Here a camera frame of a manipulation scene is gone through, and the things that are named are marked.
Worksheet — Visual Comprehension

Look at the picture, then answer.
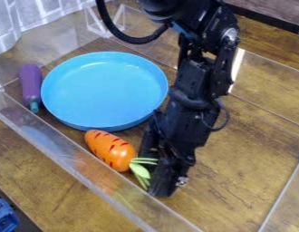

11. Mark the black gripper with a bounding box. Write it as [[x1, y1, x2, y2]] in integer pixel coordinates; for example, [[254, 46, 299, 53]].
[[138, 87, 221, 197]]

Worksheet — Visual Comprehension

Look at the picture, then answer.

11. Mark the orange toy carrot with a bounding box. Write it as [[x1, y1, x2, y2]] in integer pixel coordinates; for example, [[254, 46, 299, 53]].
[[84, 130, 158, 189]]

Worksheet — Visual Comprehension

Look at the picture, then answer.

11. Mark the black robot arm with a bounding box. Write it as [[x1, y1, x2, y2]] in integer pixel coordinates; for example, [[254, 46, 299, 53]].
[[139, 0, 241, 197]]

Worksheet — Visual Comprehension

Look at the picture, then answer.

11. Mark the blue round plate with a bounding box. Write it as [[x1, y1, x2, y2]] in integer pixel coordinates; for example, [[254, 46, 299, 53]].
[[42, 52, 169, 131]]

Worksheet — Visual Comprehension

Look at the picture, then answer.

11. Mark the purple toy eggplant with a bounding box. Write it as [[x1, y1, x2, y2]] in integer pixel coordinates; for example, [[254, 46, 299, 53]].
[[20, 63, 43, 113]]

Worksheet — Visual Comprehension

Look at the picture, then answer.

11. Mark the blue object at corner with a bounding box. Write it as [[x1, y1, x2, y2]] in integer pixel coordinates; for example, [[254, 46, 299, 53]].
[[0, 198, 20, 232]]

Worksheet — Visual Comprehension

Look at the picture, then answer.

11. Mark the dark wooden furniture edge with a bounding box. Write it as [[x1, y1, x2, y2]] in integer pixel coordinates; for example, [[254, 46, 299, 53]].
[[225, 0, 299, 34]]

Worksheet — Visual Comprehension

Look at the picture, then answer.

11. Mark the white patterned curtain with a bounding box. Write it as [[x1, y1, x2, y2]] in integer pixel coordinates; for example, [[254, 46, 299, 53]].
[[0, 0, 96, 54]]

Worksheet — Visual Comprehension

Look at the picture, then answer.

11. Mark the clear acrylic enclosure wall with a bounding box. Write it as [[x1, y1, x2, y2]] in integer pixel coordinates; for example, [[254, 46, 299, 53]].
[[0, 0, 299, 232]]

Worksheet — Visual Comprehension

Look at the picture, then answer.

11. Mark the black braided cable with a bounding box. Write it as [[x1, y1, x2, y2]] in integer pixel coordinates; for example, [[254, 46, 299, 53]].
[[95, 0, 173, 45]]

